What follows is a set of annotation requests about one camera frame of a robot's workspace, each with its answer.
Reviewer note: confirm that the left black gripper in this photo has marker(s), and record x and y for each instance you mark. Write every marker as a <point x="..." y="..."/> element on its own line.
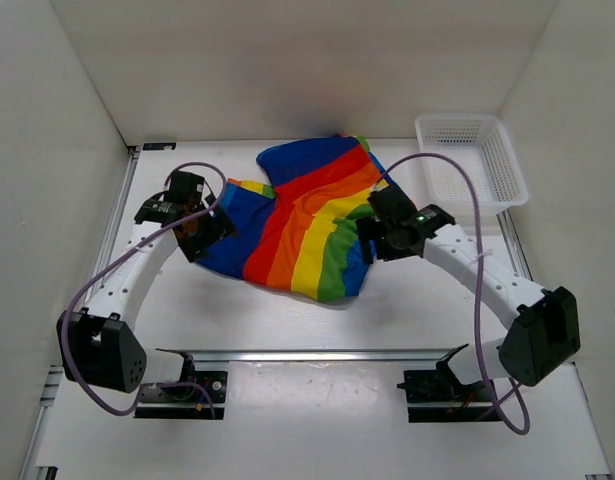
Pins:
<point x="219" y="227"/>

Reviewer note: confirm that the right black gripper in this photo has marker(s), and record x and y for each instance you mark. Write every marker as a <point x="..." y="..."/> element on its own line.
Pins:
<point x="369" y="229"/>

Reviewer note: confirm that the rainbow striped shorts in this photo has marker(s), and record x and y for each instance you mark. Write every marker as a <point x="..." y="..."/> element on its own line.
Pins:
<point x="297" y="232"/>

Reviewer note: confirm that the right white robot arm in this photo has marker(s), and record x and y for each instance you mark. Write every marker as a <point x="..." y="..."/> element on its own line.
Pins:
<point x="542" y="325"/>

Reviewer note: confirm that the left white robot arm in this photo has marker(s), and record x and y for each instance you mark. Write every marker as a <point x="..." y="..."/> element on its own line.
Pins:
<point x="96" y="336"/>

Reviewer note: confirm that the black corner label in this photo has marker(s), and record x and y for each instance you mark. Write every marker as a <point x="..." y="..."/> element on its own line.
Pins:
<point x="159" y="146"/>

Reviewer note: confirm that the white plastic basket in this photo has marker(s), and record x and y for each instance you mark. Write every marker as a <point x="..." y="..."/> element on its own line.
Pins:
<point x="479" y="143"/>

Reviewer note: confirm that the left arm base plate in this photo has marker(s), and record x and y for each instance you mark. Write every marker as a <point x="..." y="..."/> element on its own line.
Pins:
<point x="203" y="397"/>

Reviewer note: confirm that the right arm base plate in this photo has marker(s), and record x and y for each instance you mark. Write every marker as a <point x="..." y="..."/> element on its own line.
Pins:
<point x="436" y="396"/>

